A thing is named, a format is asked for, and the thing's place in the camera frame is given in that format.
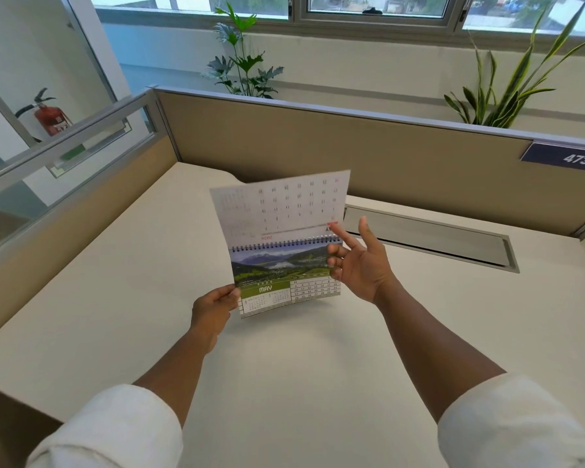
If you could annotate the leafy green potted plant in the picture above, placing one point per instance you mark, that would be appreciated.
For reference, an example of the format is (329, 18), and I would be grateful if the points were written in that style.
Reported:
(243, 68)

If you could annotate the navy desk number sign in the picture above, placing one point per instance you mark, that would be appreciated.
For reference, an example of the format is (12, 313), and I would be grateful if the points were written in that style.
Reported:
(565, 158)

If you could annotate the person's right thumb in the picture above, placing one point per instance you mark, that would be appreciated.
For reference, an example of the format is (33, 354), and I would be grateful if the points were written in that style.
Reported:
(370, 234)

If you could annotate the beige partition with glass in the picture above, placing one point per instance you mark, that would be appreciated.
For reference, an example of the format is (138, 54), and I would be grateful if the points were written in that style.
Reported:
(68, 199)

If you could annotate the spiral-bound desk calendar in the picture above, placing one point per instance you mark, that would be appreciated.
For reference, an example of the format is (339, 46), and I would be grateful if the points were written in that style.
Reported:
(282, 224)

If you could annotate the red fire extinguisher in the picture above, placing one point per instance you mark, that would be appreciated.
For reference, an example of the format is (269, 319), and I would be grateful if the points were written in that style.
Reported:
(52, 119)

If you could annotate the person's right forearm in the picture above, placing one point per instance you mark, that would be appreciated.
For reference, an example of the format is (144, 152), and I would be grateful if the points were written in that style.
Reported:
(434, 350)

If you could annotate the brown panel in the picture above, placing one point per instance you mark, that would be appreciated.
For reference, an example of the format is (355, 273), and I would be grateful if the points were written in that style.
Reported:
(9, 428)

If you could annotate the white right shirt sleeve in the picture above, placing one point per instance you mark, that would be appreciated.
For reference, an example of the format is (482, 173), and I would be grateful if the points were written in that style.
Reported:
(516, 424)

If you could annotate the green snake plant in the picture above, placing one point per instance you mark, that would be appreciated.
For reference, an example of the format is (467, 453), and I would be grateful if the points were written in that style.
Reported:
(509, 99)

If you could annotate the person's right middle finger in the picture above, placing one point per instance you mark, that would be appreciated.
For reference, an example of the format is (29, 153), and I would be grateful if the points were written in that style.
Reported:
(337, 250)

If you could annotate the person's left forearm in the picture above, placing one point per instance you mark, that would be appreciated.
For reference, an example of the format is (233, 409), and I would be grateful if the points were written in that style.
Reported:
(175, 375)

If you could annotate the person's left hand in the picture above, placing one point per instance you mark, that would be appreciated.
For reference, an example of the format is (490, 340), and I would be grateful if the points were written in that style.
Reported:
(207, 316)

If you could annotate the person's left thumb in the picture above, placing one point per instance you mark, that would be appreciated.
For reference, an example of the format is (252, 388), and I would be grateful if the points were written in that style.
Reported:
(226, 292)

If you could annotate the grey aluminium window frame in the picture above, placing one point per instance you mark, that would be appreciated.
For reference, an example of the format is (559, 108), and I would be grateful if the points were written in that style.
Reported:
(297, 16)

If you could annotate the person's right hand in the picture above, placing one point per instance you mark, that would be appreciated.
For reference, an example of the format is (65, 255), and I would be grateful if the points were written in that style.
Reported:
(365, 270)

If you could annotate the beige desk partition panel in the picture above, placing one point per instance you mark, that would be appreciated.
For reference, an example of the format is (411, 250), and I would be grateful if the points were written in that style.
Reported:
(395, 160)

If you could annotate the white left shirt sleeve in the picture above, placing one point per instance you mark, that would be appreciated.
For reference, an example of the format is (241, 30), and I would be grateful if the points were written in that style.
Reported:
(112, 428)

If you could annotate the white shirt sleeve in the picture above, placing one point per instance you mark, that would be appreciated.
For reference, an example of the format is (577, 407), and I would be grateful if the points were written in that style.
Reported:
(516, 424)
(112, 428)

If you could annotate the person's right little finger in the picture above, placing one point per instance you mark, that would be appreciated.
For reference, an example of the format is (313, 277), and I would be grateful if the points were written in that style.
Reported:
(338, 274)

